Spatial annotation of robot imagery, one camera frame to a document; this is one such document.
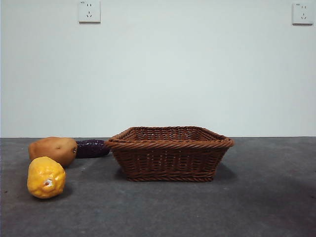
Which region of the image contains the brown wicker basket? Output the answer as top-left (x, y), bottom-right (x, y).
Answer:
top-left (105, 126), bottom-right (234, 183)

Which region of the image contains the purple eggplant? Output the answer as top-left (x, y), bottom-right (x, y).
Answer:
top-left (75, 139), bottom-right (111, 158)

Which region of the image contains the brown potato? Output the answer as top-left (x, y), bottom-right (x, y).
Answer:
top-left (28, 136), bottom-right (78, 168)

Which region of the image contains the yellow bumpy vegetable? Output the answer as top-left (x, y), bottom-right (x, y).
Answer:
top-left (27, 156), bottom-right (67, 199)

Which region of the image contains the white wall power socket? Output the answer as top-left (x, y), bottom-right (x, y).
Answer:
top-left (292, 2), bottom-right (310, 25)
top-left (79, 0), bottom-right (101, 24)

